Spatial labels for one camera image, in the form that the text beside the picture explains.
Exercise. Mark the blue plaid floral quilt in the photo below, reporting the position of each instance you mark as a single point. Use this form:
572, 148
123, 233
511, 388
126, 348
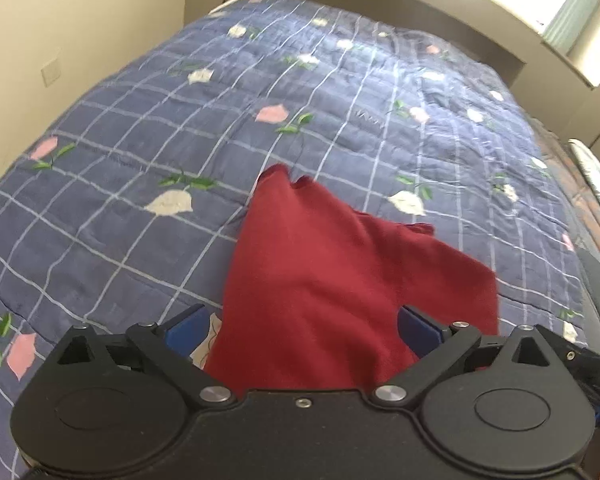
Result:
135, 214

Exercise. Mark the red knit sweater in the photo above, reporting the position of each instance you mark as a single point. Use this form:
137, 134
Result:
315, 287

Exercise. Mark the dark quilted bedspread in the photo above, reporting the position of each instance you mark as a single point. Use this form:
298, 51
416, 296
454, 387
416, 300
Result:
583, 218

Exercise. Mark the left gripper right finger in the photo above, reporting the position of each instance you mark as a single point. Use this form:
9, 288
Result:
421, 333

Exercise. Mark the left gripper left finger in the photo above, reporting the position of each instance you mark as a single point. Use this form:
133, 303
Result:
184, 333

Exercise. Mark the striped window curtain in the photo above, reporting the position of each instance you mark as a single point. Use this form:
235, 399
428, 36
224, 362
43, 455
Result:
568, 24

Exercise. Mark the white wall outlet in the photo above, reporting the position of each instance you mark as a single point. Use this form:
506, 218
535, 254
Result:
51, 72

